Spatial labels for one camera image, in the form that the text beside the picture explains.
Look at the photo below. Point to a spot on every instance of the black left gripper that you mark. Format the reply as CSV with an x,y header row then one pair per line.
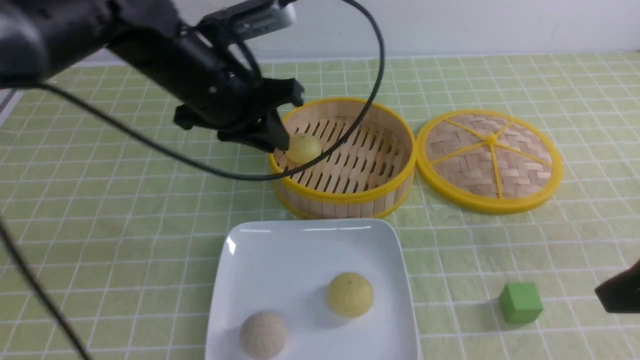
x,y
216,91

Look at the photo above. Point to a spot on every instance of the green cube block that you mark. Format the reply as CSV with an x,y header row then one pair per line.
x,y
520,302

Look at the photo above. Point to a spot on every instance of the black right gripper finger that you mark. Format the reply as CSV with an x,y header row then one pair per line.
x,y
620,294

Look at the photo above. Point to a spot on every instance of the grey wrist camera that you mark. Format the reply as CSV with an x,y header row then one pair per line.
x,y
249,19

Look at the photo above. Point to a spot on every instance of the yellow steamed bun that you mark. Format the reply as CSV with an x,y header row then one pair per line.
x,y
303,148
350,295

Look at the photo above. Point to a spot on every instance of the beige steamed bun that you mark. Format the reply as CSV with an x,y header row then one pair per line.
x,y
263,335

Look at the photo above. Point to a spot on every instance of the white square plate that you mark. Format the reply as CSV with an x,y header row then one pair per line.
x,y
286,266

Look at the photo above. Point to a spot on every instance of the bamboo steamer basket yellow rim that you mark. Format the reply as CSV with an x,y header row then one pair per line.
x,y
367,177

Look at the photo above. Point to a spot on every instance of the woven bamboo steamer lid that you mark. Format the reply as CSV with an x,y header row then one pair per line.
x,y
488,162

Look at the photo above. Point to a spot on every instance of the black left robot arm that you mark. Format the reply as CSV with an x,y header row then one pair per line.
x,y
42,38

